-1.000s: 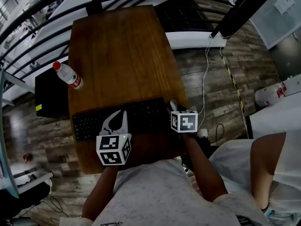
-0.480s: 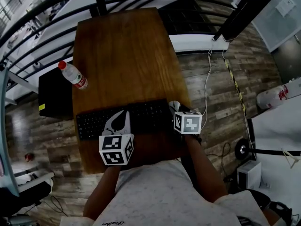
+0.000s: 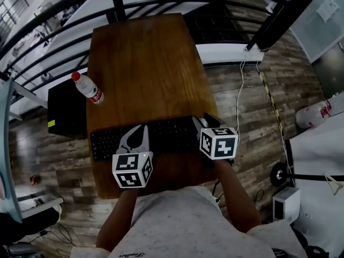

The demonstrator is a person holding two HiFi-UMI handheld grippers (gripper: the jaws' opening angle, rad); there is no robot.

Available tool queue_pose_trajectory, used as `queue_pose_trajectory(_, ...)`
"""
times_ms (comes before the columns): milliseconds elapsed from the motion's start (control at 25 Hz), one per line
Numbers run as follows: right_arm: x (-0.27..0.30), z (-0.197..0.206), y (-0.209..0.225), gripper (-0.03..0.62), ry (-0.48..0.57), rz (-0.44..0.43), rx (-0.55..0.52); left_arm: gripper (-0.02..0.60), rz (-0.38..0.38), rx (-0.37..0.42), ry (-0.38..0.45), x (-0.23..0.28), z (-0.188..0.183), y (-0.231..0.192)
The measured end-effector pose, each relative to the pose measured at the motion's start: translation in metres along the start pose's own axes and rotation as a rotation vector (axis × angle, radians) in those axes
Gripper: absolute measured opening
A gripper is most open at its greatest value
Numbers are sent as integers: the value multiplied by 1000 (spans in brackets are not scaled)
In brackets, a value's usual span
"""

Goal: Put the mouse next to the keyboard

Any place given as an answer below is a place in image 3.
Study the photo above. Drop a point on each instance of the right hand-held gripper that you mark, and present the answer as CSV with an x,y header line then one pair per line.
x,y
219,144

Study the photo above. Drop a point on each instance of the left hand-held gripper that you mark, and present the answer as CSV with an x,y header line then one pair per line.
x,y
129,171

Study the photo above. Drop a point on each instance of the black keyboard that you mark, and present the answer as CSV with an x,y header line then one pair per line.
x,y
172,133

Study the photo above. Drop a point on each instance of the person's left forearm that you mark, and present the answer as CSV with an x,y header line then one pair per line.
x,y
118,219

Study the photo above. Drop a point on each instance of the person's right forearm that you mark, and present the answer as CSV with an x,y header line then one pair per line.
x,y
236,195

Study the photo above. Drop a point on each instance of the clear red-capped water bottle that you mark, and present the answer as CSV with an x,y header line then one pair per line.
x,y
87,89

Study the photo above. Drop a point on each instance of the yellow black striped strip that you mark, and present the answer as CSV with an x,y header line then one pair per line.
x,y
271,101

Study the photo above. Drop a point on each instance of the black box cabinet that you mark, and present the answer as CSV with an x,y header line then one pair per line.
x,y
65,109

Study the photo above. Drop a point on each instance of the black wheel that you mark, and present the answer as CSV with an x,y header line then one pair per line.
x,y
278,174

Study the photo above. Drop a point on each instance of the person's light grey shirt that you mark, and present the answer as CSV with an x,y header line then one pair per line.
x,y
188,224

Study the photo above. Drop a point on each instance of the small red object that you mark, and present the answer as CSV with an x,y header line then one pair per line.
x,y
35,179

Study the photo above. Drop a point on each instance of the white plastic bag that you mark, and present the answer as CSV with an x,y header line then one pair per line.
x,y
311,115

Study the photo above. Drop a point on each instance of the white box device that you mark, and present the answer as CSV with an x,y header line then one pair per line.
x,y
286,204

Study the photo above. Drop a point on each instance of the white table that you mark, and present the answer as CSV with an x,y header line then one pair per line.
x,y
319,157

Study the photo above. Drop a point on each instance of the black metal railing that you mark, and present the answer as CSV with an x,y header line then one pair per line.
x,y
118,1

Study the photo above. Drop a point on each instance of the black chair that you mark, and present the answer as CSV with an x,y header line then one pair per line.
x,y
24,224

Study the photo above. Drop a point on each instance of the black slanted post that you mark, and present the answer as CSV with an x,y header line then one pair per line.
x,y
282,17

